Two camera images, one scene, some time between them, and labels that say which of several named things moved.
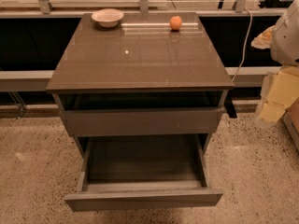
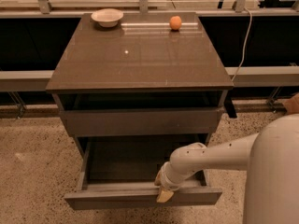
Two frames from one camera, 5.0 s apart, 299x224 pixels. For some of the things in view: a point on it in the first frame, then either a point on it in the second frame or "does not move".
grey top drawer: [146, 114] does not move
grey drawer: [143, 172] does not move
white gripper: [286, 39] to [167, 180]
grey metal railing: [37, 79] does not move
